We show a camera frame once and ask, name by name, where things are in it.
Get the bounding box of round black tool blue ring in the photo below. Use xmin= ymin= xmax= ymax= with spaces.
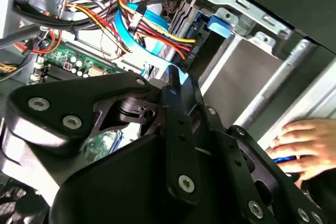
xmin=272 ymin=155 xmax=302 ymax=183

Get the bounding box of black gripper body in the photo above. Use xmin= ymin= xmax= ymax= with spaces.
xmin=49 ymin=131 xmax=245 ymax=224

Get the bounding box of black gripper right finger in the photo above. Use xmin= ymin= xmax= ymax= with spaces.
xmin=179 ymin=69 xmax=329 ymax=224

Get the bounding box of blue SATA wire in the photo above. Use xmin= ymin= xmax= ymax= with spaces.
xmin=114 ymin=2 xmax=196 ymax=63

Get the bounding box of person's left hand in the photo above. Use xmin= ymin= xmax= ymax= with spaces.
xmin=265 ymin=118 xmax=336 ymax=182

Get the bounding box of red yellow disk power wire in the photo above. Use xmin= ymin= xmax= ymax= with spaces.
xmin=64 ymin=0 xmax=208 ymax=65

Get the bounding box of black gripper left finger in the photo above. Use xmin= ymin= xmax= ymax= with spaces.
xmin=4 ymin=65 xmax=202 ymax=206

